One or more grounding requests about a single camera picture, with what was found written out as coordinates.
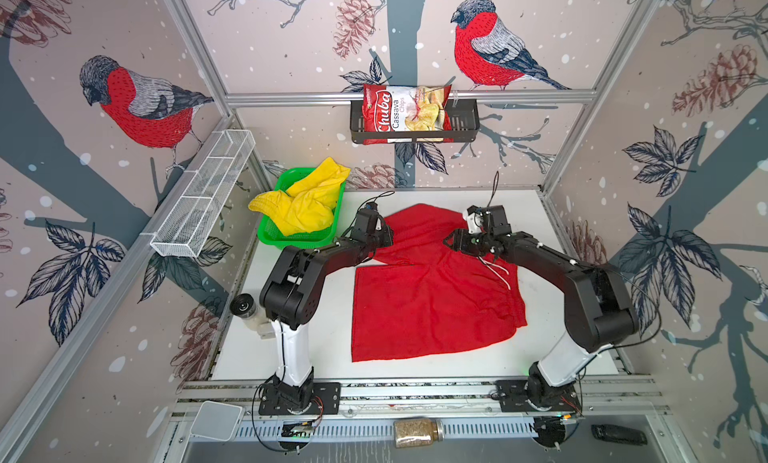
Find red shorts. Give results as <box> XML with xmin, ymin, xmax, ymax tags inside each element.
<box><xmin>351</xmin><ymin>203</ymin><xmax>527</xmax><ymax>362</ymax></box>

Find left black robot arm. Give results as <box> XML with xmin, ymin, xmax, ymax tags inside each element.
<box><xmin>259</xmin><ymin>201</ymin><xmax>393</xmax><ymax>412</ymax></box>

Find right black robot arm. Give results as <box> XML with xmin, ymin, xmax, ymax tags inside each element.
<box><xmin>443</xmin><ymin>205</ymin><xmax>640</xmax><ymax>410</ymax></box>

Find yellow shorts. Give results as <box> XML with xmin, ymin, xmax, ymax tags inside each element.
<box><xmin>248</xmin><ymin>157</ymin><xmax>351</xmax><ymax>237</ymax></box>

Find green plastic basket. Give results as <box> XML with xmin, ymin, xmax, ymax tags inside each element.
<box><xmin>258</xmin><ymin>167</ymin><xmax>346</xmax><ymax>249</ymax></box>

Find red Chuba chips bag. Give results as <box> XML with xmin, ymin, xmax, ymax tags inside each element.
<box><xmin>362</xmin><ymin>84</ymin><xmax>452</xmax><ymax>133</ymax></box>

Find black-capped white bottle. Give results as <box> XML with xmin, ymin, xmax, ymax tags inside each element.
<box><xmin>229</xmin><ymin>293</ymin><xmax>275</xmax><ymax>339</ymax></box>

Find glass jar of grains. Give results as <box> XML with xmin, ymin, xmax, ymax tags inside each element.
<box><xmin>393</xmin><ymin>418</ymin><xmax>445</xmax><ymax>449</ymax></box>

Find black remote device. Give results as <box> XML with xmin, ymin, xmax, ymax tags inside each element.
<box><xmin>591</xmin><ymin>424</ymin><xmax>648</xmax><ymax>446</ymax></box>

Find white square pad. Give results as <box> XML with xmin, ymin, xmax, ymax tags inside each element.
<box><xmin>190</xmin><ymin>401</ymin><xmax>244</xmax><ymax>442</ymax></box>

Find black wall shelf basket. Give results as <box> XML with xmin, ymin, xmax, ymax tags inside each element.
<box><xmin>349</xmin><ymin>99</ymin><xmax>480</xmax><ymax>144</ymax></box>

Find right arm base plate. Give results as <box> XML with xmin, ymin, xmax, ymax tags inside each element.
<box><xmin>489</xmin><ymin>378</ymin><xmax>582</xmax><ymax>413</ymax></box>

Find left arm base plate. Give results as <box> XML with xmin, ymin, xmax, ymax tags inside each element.
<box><xmin>255</xmin><ymin>379</ymin><xmax>341</xmax><ymax>416</ymax></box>

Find white wire mesh basket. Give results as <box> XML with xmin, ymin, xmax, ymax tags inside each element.
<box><xmin>150</xmin><ymin>129</ymin><xmax>255</xmax><ymax>258</ymax></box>

